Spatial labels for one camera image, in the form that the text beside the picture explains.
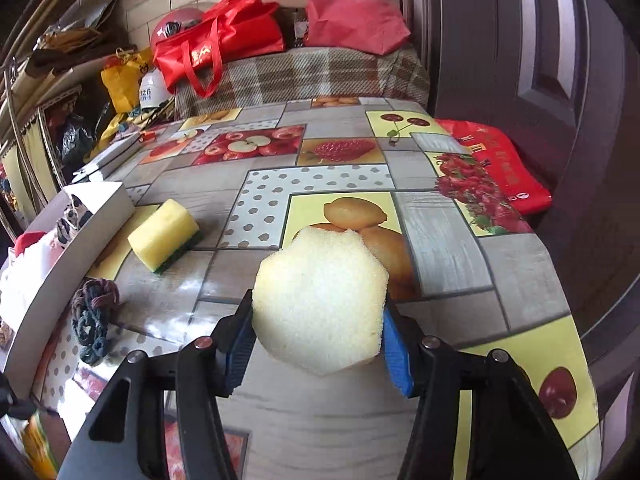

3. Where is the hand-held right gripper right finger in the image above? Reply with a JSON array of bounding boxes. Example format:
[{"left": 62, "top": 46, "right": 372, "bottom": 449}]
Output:
[{"left": 382, "top": 305, "right": 576, "bottom": 480}]

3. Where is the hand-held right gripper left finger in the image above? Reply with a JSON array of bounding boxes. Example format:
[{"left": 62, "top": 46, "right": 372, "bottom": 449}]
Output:
[{"left": 57, "top": 287, "right": 256, "bottom": 480}]

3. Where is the white foam sponge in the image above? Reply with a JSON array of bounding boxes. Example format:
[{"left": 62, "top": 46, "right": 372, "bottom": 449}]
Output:
[{"left": 251, "top": 226, "right": 390, "bottom": 377}]

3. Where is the yellow and green sponge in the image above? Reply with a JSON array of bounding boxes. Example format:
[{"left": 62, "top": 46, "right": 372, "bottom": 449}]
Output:
[{"left": 127, "top": 199, "right": 202, "bottom": 275}]

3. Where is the dark knitted rope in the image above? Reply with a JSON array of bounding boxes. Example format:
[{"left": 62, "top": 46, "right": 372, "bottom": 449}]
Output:
[{"left": 70, "top": 278, "right": 121, "bottom": 366}]

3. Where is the white cardboard box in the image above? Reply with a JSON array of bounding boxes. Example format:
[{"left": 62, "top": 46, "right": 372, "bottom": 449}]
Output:
[{"left": 0, "top": 181, "right": 135, "bottom": 373}]

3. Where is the black and white plush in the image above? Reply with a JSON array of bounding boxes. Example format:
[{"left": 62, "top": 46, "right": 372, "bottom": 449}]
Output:
[{"left": 52, "top": 195, "right": 94, "bottom": 248}]

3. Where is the white cloth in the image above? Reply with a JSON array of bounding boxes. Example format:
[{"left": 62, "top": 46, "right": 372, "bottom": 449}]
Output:
[{"left": 0, "top": 242, "right": 57, "bottom": 323}]

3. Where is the fruit print tablecloth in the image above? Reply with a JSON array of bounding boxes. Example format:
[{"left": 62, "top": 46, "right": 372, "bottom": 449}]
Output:
[{"left": 30, "top": 96, "right": 601, "bottom": 480}]

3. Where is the red plastic bag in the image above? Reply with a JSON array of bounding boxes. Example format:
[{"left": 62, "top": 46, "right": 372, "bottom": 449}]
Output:
[{"left": 435, "top": 119, "right": 553, "bottom": 217}]

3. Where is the small yellow box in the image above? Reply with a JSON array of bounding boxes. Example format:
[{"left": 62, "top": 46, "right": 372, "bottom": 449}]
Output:
[{"left": 22, "top": 410, "right": 59, "bottom": 480}]

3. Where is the flat white box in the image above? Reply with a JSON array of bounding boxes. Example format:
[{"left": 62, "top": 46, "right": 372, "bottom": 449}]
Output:
[{"left": 72, "top": 135, "right": 144, "bottom": 184}]

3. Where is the white bottle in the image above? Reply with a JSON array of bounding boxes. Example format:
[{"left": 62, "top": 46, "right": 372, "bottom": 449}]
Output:
[{"left": 138, "top": 67, "right": 176, "bottom": 110}]

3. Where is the plaid cloth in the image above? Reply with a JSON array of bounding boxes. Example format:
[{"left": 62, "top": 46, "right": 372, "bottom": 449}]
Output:
[{"left": 174, "top": 46, "right": 431, "bottom": 121}]

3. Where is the yellow bag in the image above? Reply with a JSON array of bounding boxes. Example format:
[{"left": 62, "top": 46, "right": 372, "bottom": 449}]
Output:
[{"left": 100, "top": 49, "right": 153, "bottom": 113}]

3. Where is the shiny red tote bag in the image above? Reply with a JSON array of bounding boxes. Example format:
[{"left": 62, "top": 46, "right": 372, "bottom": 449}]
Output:
[{"left": 152, "top": 0, "right": 286, "bottom": 100}]

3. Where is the dark brown door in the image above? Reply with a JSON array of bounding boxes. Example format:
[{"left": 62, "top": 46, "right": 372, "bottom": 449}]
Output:
[{"left": 415, "top": 0, "right": 640, "bottom": 411}]

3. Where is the red helmet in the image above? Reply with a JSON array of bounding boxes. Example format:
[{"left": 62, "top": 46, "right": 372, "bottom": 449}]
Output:
[{"left": 150, "top": 8, "right": 206, "bottom": 52}]

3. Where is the metal shelf rack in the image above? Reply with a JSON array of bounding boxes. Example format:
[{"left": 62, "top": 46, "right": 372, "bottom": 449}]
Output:
[{"left": 0, "top": 0, "right": 126, "bottom": 241}]

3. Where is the red cloth bag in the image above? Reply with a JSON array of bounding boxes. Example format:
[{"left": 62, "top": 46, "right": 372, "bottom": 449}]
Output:
[{"left": 305, "top": 0, "right": 412, "bottom": 56}]

